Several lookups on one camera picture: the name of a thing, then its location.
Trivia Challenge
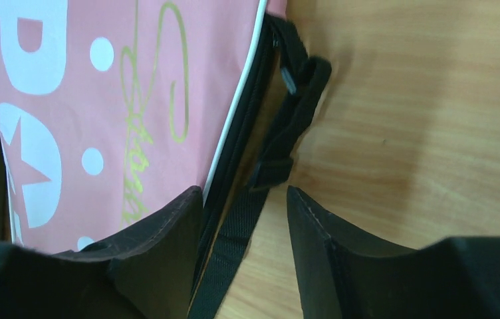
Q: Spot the pink racket cover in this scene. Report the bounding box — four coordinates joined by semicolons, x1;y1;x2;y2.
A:
0;1;331;318

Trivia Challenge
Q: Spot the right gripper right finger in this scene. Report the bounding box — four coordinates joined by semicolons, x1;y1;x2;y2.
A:
287;187;500;318

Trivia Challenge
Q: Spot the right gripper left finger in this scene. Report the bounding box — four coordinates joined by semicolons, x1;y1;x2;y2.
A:
0;186;203;318

